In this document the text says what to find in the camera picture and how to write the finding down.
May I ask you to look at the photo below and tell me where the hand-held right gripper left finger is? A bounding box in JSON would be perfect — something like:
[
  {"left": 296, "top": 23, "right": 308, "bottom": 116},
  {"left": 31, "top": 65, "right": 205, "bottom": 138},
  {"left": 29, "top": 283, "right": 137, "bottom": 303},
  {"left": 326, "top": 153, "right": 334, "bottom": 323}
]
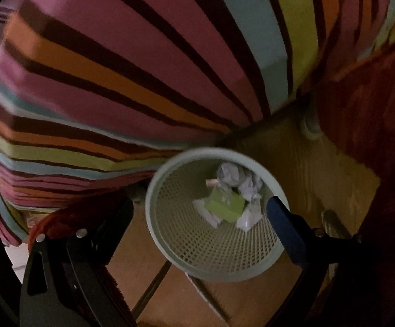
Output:
[{"left": 20, "top": 196, "right": 137, "bottom": 327}]

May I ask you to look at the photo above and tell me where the striped colourful bedsheet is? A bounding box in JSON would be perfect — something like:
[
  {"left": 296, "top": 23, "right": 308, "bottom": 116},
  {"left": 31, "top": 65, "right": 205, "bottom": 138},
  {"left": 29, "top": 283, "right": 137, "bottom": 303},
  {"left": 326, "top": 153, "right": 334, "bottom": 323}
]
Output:
[{"left": 0, "top": 0, "right": 395, "bottom": 246}]

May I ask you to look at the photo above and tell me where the white plastic packet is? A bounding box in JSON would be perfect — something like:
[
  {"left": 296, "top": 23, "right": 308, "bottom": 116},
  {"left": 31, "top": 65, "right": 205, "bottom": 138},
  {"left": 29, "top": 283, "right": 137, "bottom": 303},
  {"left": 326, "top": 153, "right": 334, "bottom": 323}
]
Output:
[{"left": 236, "top": 200, "right": 263, "bottom": 233}]

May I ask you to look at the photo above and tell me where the white bed leg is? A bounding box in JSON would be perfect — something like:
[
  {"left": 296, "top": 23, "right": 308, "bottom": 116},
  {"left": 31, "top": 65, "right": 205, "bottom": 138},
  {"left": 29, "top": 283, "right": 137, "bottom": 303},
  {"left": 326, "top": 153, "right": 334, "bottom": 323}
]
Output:
[{"left": 299, "top": 101, "right": 325, "bottom": 141}]

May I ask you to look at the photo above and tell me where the red shaggy rug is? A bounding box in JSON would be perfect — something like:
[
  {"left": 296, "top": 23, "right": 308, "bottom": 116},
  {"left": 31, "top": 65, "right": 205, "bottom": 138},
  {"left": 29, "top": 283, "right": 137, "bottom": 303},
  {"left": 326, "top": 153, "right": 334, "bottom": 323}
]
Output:
[{"left": 27, "top": 41, "right": 395, "bottom": 327}]

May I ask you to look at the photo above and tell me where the green cardboard box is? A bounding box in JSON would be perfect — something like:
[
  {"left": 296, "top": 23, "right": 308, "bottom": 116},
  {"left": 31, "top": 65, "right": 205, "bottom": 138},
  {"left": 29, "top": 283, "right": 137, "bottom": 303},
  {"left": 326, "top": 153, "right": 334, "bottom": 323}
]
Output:
[{"left": 205, "top": 188, "right": 246, "bottom": 224}]

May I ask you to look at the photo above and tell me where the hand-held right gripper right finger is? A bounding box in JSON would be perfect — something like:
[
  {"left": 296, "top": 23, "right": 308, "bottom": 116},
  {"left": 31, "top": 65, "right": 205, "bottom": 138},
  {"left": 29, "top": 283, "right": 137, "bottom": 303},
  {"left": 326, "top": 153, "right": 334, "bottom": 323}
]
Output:
[{"left": 266, "top": 196, "right": 385, "bottom": 327}]

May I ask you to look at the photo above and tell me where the white mesh plastic basket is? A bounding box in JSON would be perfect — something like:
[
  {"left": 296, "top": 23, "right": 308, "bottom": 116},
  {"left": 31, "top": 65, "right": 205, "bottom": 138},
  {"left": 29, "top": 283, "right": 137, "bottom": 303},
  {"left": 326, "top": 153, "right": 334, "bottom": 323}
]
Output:
[{"left": 145, "top": 147, "right": 291, "bottom": 283}]

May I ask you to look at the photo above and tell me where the white paper ball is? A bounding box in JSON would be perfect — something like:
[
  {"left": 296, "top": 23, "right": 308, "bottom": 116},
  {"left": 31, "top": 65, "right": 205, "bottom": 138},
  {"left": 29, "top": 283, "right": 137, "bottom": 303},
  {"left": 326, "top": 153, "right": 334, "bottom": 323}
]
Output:
[
  {"left": 238, "top": 174, "right": 265, "bottom": 202},
  {"left": 217, "top": 163, "right": 250, "bottom": 192}
]

